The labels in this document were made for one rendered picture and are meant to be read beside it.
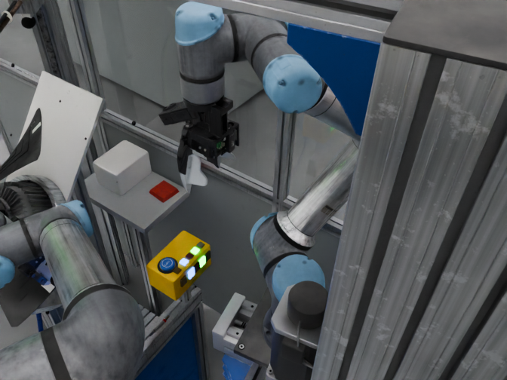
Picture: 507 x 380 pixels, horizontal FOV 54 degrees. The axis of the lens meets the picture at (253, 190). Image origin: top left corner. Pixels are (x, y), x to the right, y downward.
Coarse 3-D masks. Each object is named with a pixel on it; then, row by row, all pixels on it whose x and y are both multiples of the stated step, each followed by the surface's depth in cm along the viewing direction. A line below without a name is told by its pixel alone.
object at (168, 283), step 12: (180, 240) 142; (192, 240) 142; (168, 252) 139; (180, 252) 139; (204, 252) 140; (156, 264) 136; (180, 264) 136; (192, 264) 137; (204, 264) 143; (156, 276) 135; (168, 276) 133; (180, 276) 134; (156, 288) 140; (168, 288) 135; (180, 288) 137
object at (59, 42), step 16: (48, 0) 155; (48, 16) 160; (64, 32) 168; (64, 48) 168; (48, 64) 171; (64, 64) 170; (64, 80) 175; (96, 208) 219; (112, 224) 230; (112, 240) 234; (112, 256) 243; (112, 272) 251
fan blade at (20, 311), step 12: (24, 276) 118; (12, 288) 117; (24, 288) 117; (36, 288) 117; (0, 300) 116; (12, 300) 116; (24, 300) 116; (36, 300) 115; (12, 312) 115; (24, 312) 114; (12, 324) 114
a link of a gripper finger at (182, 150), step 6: (186, 138) 92; (180, 144) 91; (186, 144) 92; (180, 150) 92; (186, 150) 92; (180, 156) 92; (186, 156) 92; (180, 162) 93; (186, 162) 93; (180, 168) 94
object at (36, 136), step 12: (36, 120) 125; (36, 132) 120; (24, 144) 121; (36, 144) 117; (12, 156) 122; (24, 156) 117; (36, 156) 114; (0, 168) 124; (12, 168) 118; (0, 180) 119
